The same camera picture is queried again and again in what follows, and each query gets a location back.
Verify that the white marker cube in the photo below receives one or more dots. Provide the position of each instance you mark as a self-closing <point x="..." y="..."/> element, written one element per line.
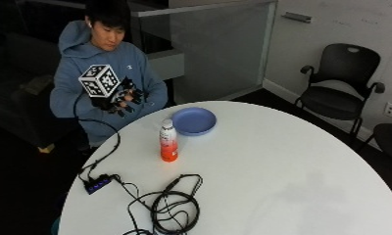
<point x="99" y="80"/>

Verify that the orange and white bottle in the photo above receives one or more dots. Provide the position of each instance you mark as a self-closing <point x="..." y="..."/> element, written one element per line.
<point x="168" y="141"/>

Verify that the blue plate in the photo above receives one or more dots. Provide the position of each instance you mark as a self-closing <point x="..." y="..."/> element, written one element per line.
<point x="193" y="121"/>

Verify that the the person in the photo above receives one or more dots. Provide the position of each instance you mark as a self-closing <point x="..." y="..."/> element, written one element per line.
<point x="80" y="65"/>

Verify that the glass partition panel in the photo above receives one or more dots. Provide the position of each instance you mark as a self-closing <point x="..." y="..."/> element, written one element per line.
<point x="213" y="49"/>

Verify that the dark sofa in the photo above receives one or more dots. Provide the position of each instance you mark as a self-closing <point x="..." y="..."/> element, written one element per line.
<point x="17" y="91"/>

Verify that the black usb hub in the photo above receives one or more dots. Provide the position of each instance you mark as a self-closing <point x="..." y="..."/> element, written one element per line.
<point x="96" y="184"/>

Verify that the black office chair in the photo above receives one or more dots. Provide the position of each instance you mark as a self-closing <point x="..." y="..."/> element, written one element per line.
<point x="338" y="84"/>

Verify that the grey wall-mounted tray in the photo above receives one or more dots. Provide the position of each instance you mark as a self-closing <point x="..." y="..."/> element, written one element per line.
<point x="296" y="17"/>

